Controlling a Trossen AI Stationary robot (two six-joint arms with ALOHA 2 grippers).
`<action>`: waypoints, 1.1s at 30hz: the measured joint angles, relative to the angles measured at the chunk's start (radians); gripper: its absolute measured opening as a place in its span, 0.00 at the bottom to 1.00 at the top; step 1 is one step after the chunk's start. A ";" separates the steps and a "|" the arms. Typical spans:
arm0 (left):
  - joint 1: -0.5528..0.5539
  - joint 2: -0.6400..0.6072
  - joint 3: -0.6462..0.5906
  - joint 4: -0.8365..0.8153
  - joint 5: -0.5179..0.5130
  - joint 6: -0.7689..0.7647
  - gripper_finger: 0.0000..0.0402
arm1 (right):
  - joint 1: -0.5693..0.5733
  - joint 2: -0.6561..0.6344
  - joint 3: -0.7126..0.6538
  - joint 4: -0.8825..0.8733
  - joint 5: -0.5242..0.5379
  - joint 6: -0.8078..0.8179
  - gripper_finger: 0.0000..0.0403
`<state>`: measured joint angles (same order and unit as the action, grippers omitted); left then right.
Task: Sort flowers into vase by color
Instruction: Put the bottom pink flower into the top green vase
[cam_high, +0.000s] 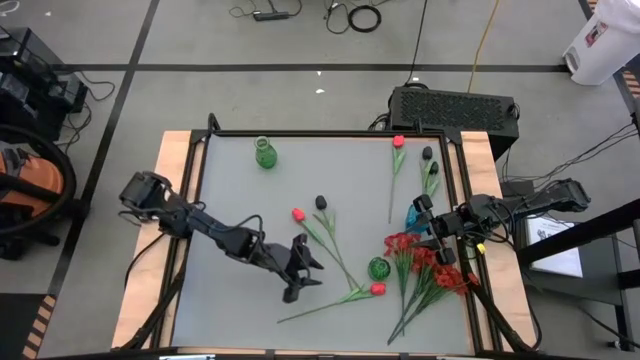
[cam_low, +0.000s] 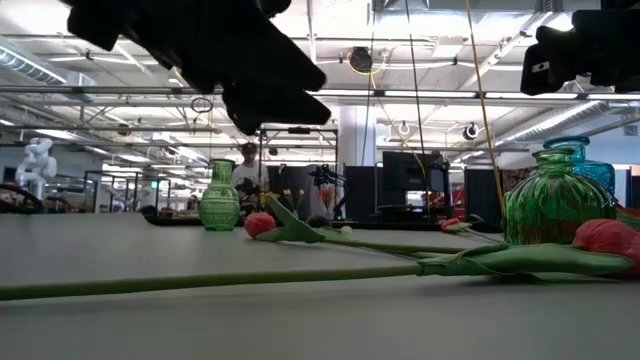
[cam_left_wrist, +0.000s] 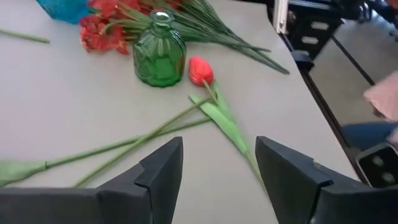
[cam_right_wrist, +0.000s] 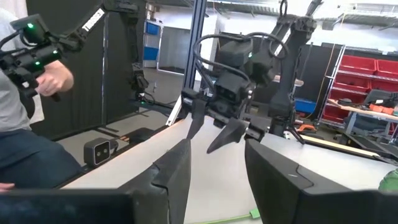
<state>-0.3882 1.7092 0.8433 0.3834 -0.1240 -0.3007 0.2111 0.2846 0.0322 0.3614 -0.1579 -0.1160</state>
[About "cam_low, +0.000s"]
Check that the patterned tapestry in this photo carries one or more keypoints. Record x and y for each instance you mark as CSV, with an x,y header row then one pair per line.
x,y
515,180

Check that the blue glass vase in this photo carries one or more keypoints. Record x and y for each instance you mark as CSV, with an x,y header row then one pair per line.
x,y
595,172

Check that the black computer monitor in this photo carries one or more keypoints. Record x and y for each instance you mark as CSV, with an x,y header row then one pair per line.
x,y
410,172

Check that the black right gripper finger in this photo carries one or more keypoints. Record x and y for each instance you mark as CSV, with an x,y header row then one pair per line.
x,y
557,37
550,72

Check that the long ceiling light strip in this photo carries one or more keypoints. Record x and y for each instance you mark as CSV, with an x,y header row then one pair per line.
x,y
430,93

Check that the ribbed silver ceiling duct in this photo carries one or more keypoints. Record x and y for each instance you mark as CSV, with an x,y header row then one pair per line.
x,y
30,67
560,125

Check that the red artificial tulip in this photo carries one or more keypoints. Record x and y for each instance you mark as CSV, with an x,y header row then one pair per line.
x,y
605,240
259,225
450,224

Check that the black workstation frame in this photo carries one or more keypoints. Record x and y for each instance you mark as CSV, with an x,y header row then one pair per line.
x,y
300,130

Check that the white humanoid robot figure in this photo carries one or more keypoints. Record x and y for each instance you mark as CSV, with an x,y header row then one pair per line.
x,y
37,162

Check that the slim green glass vase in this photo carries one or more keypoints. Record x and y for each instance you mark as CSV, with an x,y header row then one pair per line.
x,y
219,205

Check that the squat green glass vase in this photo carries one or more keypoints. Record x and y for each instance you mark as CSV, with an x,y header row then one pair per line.
x,y
550,200

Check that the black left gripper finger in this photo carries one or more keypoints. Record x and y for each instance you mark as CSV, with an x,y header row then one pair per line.
x,y
270,65
270,110

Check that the black background robot arm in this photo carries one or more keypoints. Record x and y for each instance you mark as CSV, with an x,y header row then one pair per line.
x,y
325,176

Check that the black table frame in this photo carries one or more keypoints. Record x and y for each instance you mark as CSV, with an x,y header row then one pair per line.
x,y
170,220

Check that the white pillar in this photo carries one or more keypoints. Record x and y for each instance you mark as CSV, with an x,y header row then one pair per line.
x,y
356,140

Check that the person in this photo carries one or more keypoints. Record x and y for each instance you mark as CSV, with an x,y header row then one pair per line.
x,y
247,177

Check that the black partition panel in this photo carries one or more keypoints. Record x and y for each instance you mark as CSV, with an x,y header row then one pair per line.
x,y
360,195
482,197

